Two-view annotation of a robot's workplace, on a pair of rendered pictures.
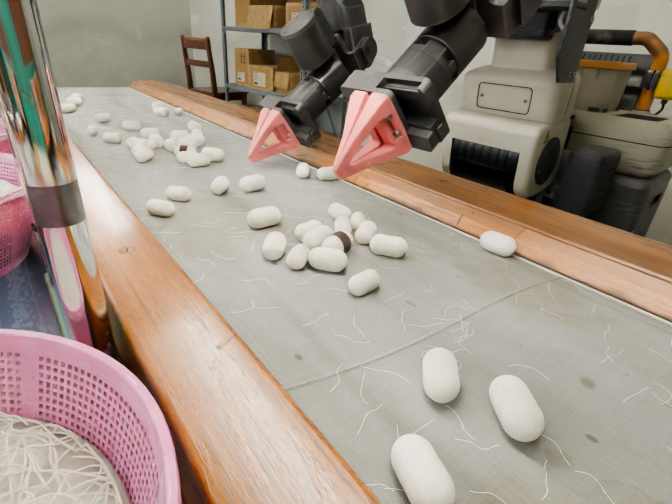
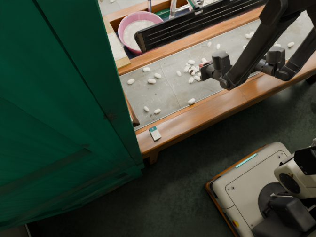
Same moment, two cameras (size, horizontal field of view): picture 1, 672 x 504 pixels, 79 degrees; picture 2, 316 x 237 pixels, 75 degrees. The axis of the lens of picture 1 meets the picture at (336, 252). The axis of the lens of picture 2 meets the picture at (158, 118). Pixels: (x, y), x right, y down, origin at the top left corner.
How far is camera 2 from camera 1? 1.01 m
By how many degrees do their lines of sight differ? 67
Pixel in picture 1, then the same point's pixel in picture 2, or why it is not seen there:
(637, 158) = not seen: outside the picture
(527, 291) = (176, 99)
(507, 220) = (198, 105)
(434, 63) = (210, 70)
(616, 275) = (176, 114)
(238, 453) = (148, 54)
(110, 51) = not seen: outside the picture
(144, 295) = (172, 45)
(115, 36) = not seen: outside the picture
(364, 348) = (165, 71)
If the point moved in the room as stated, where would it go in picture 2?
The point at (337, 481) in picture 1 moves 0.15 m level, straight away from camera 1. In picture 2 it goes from (145, 60) to (172, 68)
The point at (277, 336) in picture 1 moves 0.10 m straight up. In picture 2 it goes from (168, 61) to (170, 50)
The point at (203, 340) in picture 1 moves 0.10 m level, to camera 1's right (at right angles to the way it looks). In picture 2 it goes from (163, 51) to (159, 67)
